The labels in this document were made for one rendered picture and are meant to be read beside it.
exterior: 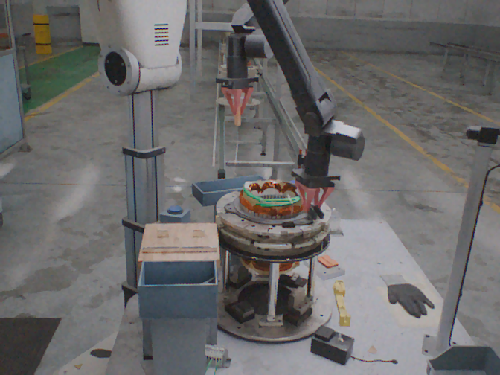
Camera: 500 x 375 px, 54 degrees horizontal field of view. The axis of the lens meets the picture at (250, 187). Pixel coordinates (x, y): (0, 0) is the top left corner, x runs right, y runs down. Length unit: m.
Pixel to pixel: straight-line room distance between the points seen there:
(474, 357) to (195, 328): 0.71
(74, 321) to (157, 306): 1.78
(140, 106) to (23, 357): 1.52
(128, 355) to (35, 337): 1.47
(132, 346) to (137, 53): 0.80
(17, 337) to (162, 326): 1.73
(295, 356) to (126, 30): 0.98
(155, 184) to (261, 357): 0.67
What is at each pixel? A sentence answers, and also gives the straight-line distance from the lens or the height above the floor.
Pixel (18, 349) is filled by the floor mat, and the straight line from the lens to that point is 2.75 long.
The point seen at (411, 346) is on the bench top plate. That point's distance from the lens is 1.47.
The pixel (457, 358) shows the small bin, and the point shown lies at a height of 0.82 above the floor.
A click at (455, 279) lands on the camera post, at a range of 1.36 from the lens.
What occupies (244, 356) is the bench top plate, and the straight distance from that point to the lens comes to 1.34.
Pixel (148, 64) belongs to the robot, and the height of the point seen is 1.45.
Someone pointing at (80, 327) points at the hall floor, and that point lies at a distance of 2.83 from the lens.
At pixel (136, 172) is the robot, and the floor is 1.10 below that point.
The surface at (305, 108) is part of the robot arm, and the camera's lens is 1.09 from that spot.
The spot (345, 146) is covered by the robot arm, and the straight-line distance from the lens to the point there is 1.11.
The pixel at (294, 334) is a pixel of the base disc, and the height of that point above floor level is 0.80.
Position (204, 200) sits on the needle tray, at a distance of 1.56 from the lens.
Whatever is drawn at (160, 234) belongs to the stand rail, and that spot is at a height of 1.08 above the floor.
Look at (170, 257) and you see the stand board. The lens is 1.19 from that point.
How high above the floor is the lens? 1.64
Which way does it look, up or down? 21 degrees down
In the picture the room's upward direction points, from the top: 3 degrees clockwise
